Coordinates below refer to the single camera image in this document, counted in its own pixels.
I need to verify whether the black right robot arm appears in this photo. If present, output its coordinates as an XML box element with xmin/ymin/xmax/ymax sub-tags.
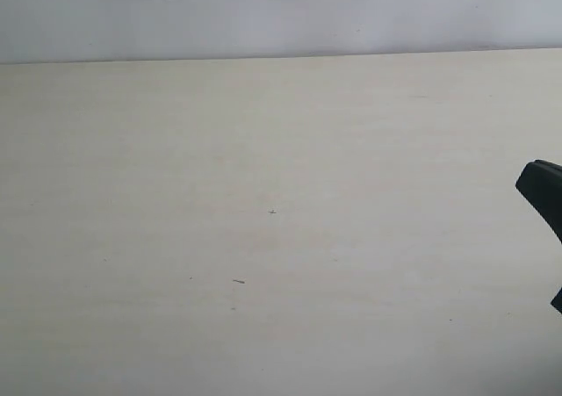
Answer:
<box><xmin>515</xmin><ymin>160</ymin><xmax>562</xmax><ymax>241</ymax></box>

